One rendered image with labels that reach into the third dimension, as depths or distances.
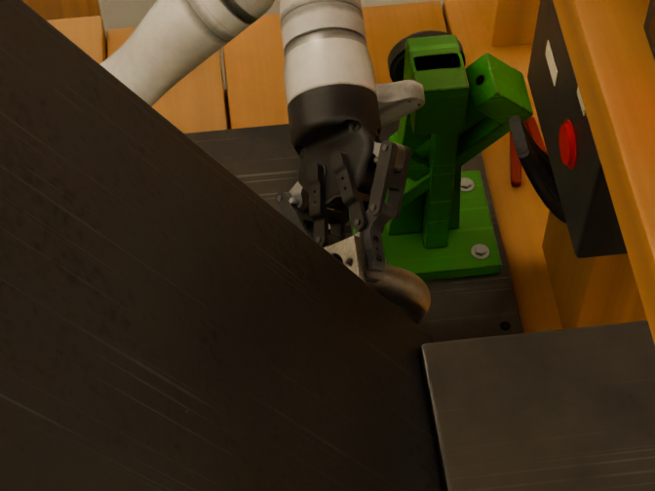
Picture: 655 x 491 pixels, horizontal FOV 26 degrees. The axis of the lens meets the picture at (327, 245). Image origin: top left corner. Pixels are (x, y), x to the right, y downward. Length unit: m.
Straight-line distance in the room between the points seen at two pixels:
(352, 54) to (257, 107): 0.53
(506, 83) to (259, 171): 0.35
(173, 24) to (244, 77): 0.45
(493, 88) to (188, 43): 0.29
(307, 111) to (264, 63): 0.59
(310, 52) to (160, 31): 0.17
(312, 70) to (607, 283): 0.40
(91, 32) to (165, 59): 0.47
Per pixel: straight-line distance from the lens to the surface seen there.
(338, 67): 1.15
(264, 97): 1.69
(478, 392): 1.05
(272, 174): 1.59
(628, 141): 0.81
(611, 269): 1.38
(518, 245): 1.57
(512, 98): 1.36
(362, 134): 1.13
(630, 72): 0.84
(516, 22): 1.73
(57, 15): 2.26
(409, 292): 1.15
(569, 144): 0.95
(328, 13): 1.18
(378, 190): 1.10
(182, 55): 1.28
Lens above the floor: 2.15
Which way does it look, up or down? 55 degrees down
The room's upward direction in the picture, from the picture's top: straight up
